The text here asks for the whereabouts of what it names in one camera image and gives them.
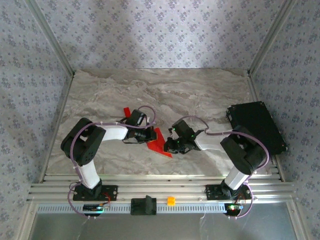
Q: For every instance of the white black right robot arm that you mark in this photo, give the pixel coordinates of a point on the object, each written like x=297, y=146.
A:
x=210, y=143

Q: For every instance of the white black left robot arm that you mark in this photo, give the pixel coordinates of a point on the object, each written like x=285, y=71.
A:
x=113, y=132

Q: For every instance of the small red block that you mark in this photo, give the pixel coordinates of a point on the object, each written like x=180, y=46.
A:
x=126, y=111

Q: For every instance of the small orange block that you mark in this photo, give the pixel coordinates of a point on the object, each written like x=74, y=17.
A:
x=171, y=201

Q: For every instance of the black flat box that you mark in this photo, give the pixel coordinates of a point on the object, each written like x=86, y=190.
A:
x=257, y=117

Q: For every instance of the right controller circuit board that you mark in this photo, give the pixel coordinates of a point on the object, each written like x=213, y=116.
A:
x=233, y=208

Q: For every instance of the controller circuit board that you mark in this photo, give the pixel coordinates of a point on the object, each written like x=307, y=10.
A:
x=92, y=207
x=233, y=208

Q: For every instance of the left controller circuit board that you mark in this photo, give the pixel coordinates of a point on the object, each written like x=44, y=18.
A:
x=92, y=207

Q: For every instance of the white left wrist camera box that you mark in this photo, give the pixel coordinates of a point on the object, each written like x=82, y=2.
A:
x=148, y=120

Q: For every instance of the aluminium rail frame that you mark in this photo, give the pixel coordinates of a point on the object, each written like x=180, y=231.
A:
x=160, y=186

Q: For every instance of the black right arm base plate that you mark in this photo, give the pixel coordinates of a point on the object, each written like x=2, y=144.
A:
x=212, y=192

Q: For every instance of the black mount block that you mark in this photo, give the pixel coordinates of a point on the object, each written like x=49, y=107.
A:
x=142, y=206

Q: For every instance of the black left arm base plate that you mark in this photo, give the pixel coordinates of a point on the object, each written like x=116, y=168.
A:
x=111, y=191

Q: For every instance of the aluminium table side rail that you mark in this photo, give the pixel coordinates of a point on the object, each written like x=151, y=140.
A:
x=60, y=117
x=256, y=95

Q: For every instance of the aluminium corner post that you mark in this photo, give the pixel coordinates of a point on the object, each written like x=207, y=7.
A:
x=50, y=37
x=272, y=37

